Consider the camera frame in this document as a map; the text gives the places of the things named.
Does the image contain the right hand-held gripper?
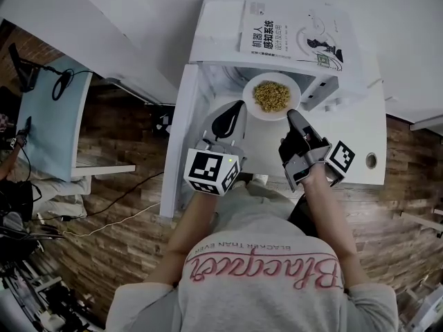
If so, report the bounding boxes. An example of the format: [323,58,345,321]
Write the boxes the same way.
[278,109,356,193]

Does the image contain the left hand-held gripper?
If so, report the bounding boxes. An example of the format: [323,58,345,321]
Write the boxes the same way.
[182,100,249,197]

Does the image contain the white plate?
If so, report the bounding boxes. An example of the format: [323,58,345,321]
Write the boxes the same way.
[242,73,302,121]

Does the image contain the white microwave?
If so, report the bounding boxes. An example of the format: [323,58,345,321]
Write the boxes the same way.
[160,0,368,218]

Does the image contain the person's right forearm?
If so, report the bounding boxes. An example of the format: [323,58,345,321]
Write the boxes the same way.
[298,163,363,287]

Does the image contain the person's left forearm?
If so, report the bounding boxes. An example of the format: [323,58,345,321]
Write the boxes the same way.
[143,187,224,286]

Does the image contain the grey trousers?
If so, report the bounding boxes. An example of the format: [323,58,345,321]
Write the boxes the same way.
[238,180,298,217]

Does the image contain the black stand base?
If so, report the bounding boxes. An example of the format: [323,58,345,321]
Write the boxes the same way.
[152,111,174,138]

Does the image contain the white book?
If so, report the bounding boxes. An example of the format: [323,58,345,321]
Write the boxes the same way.
[237,0,351,73]

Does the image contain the person in white shirt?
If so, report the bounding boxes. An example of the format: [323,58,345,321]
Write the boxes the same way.
[105,199,399,332]

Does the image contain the light blue table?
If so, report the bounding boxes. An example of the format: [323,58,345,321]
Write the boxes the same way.
[16,55,136,183]

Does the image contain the white partition board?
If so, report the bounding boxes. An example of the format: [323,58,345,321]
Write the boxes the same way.
[0,0,179,105]

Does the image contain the black device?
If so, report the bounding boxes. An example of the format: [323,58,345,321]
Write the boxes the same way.
[8,42,39,93]

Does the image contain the black bag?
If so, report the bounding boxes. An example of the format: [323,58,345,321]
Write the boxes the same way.
[0,180,43,223]

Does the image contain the cluttered black metal rack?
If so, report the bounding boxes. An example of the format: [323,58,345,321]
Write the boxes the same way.
[0,259,101,332]

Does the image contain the long black cable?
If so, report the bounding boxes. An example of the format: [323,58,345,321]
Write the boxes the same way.
[85,170,164,218]

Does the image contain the long white cable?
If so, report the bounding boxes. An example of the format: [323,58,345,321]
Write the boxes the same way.
[61,201,163,237]

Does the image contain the looped black cable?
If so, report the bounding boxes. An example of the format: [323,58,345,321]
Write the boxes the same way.
[51,68,95,102]

